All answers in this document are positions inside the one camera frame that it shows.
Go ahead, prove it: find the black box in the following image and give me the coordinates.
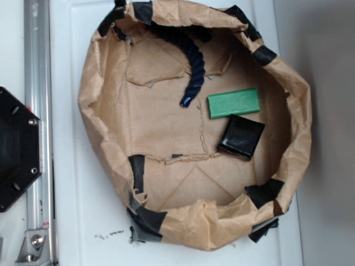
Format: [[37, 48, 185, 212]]
[[217, 115, 265, 161]]

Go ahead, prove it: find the brown paper bag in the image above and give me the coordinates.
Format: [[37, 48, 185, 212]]
[[78, 1, 312, 251]]

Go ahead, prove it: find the green rectangular block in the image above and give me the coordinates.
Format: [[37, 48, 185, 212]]
[[207, 88, 260, 119]]

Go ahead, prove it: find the dark blue rope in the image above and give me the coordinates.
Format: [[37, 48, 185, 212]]
[[146, 22, 212, 108]]

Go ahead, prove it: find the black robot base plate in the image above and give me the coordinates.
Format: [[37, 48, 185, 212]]
[[1, 87, 41, 213]]

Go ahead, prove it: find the aluminium rail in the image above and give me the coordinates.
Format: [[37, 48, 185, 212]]
[[24, 1, 59, 265]]

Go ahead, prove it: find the metal corner bracket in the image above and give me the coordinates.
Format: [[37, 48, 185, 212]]
[[15, 229, 49, 265]]

